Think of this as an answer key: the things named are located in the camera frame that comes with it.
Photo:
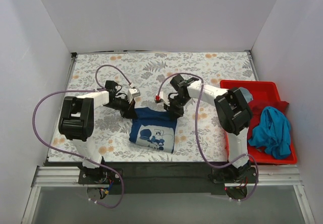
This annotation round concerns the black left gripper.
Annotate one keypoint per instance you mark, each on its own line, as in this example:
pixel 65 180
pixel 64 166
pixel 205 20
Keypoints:
pixel 127 110

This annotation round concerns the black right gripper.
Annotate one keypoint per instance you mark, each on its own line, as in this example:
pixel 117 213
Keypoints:
pixel 174 106

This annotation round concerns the navy blue t shirt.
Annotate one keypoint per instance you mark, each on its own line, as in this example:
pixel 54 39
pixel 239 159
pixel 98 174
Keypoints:
pixel 153 129

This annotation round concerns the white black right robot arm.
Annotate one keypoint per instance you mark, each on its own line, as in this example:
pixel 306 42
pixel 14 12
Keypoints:
pixel 234 115

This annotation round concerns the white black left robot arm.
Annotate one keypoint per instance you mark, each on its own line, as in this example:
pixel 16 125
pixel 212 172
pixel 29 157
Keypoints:
pixel 77 124

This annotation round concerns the floral patterned table mat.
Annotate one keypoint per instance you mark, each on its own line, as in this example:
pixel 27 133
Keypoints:
pixel 198 132

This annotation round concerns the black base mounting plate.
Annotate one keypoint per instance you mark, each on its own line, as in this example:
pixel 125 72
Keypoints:
pixel 173 177

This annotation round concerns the grey t shirt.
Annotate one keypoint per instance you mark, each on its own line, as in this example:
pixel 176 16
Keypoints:
pixel 247 95

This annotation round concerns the red t shirt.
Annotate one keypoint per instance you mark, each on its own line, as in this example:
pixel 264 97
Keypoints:
pixel 257 106

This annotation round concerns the red plastic bin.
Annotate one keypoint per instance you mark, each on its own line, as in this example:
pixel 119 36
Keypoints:
pixel 262 92

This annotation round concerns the teal blue t shirt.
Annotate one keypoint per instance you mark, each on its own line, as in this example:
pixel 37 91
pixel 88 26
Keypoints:
pixel 272 133

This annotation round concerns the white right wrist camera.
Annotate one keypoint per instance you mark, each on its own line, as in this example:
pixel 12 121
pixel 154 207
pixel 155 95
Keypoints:
pixel 161 97

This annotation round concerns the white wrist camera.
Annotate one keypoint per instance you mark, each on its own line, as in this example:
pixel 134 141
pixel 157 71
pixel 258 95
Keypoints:
pixel 161 97
pixel 132 92

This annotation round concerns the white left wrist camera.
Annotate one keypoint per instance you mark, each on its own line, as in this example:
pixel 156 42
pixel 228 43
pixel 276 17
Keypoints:
pixel 132 92

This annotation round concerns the aluminium frame rail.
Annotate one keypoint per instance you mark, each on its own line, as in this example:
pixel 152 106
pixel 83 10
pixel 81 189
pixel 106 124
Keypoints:
pixel 48 176

